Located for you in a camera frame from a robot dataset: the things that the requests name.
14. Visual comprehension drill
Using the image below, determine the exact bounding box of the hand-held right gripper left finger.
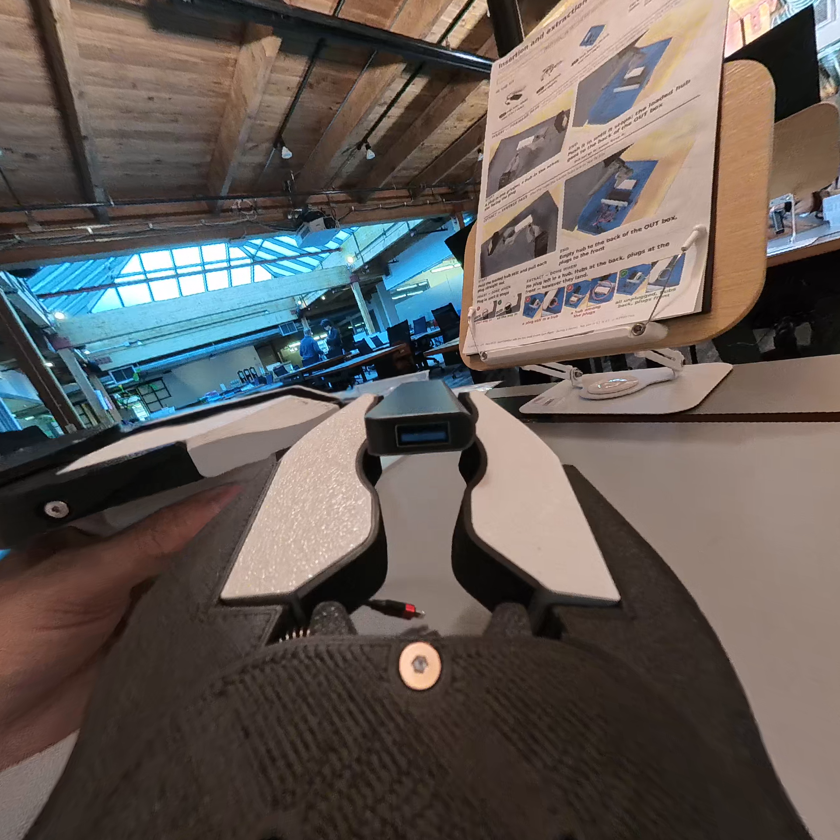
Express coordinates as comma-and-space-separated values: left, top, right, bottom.
220, 394, 385, 608

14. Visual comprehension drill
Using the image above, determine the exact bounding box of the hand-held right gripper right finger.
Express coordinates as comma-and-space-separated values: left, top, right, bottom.
453, 392, 621, 608

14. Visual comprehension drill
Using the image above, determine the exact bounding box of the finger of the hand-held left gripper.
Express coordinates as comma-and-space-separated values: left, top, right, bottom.
56, 387, 343, 480

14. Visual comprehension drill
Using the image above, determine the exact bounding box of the grey usb hub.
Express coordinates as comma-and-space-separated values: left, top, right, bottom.
364, 382, 475, 458

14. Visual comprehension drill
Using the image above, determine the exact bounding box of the person's left hand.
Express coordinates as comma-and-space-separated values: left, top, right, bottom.
0, 484, 242, 772

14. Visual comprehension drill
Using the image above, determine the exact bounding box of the long wooden table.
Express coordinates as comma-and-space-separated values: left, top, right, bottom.
282, 344, 408, 388

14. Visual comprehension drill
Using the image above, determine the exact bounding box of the skylight window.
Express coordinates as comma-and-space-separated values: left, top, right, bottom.
26, 223, 421, 309

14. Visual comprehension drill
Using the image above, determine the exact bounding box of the group of black office chairs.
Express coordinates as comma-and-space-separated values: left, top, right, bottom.
354, 302, 460, 382

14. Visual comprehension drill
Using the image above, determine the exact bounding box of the white ceiling projector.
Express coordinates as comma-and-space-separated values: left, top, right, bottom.
298, 210, 342, 249

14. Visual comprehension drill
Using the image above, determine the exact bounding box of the printed instruction sheet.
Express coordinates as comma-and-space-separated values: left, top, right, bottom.
474, 0, 731, 329

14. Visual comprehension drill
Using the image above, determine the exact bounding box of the instruction sheet on wooden stand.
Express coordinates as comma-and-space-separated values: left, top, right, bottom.
458, 59, 777, 417

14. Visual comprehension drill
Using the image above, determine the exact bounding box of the black ceiling pipe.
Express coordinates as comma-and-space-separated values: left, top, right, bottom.
147, 0, 494, 72

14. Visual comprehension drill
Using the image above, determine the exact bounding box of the wooden document stand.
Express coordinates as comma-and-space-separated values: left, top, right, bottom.
768, 101, 840, 204

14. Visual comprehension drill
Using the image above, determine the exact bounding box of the black monitor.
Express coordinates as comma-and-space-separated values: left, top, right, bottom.
722, 5, 818, 122

